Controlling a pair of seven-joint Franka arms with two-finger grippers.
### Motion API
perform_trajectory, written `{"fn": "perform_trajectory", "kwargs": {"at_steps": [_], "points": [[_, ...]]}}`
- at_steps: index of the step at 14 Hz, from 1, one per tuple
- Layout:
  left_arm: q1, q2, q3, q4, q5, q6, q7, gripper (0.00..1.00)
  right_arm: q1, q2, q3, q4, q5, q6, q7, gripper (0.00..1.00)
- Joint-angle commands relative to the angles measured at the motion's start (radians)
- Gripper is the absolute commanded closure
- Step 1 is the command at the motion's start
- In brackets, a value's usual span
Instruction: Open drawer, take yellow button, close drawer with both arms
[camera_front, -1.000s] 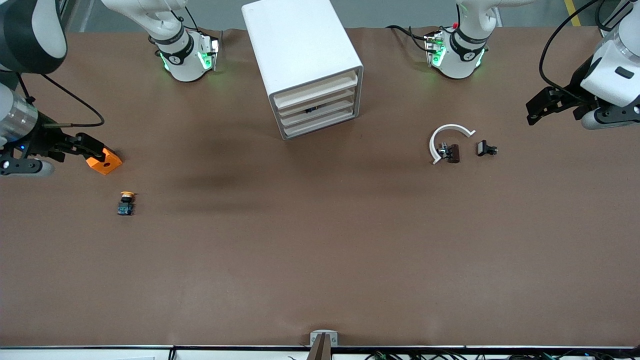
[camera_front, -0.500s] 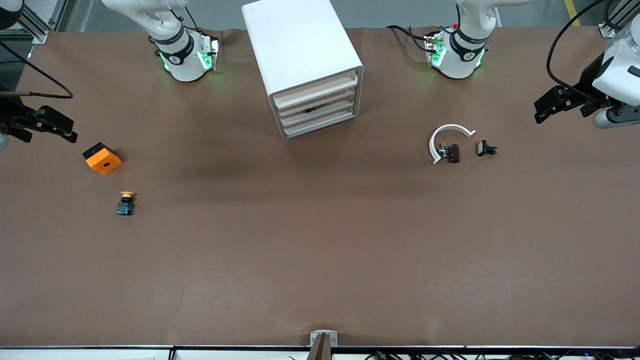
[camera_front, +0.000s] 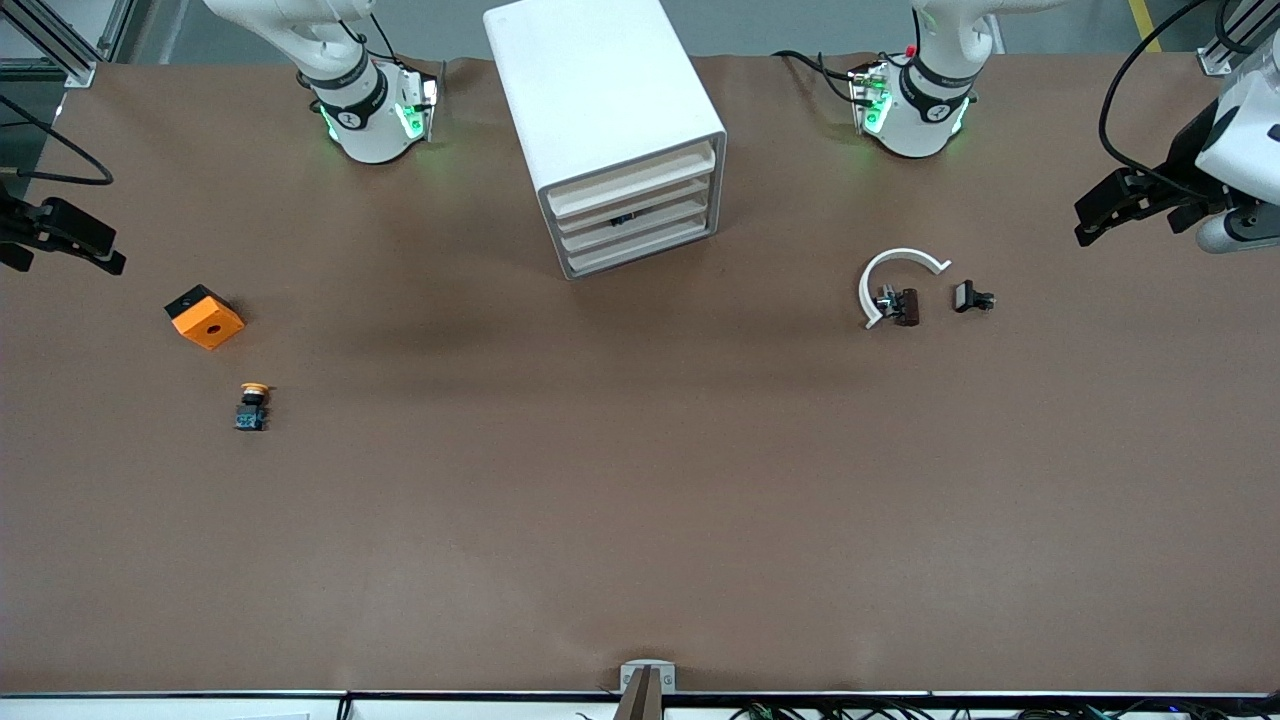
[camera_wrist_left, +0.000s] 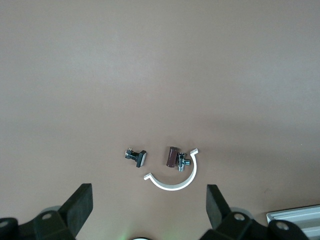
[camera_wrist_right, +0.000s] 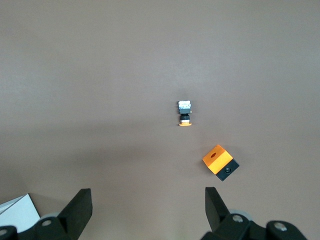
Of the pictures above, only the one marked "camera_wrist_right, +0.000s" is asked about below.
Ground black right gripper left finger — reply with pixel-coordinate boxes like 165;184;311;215
17;188;93;240

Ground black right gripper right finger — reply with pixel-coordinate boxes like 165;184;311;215
199;186;270;240

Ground orange emergency stop button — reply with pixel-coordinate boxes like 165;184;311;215
177;99;194;128

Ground orange and black button box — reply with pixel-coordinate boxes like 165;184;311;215
201;143;240;182

